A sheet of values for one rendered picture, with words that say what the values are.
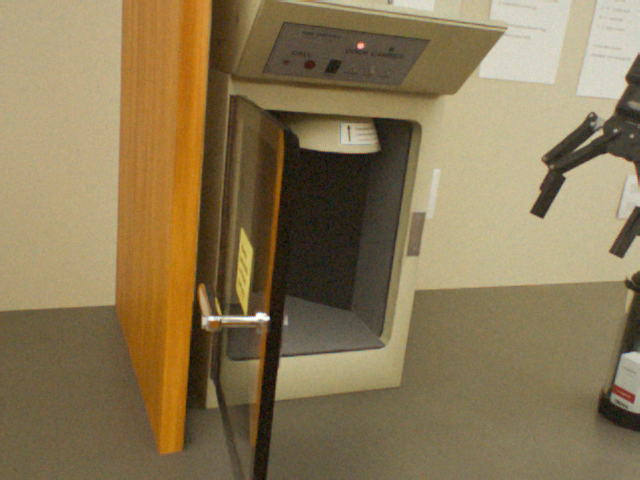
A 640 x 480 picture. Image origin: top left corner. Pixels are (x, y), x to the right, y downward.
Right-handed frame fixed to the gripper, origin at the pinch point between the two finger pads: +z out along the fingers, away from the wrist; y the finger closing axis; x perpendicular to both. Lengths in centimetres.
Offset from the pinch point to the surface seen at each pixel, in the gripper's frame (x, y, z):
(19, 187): -50, -69, 37
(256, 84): -42.5, -24.3, 2.0
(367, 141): -23.1, -22.2, 2.3
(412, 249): -10.8, -15.8, 13.8
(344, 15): -42.3, -13.8, -9.4
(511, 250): 56, -44, 12
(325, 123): -29.6, -24.5, 2.6
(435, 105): -17.6, -18.7, -6.5
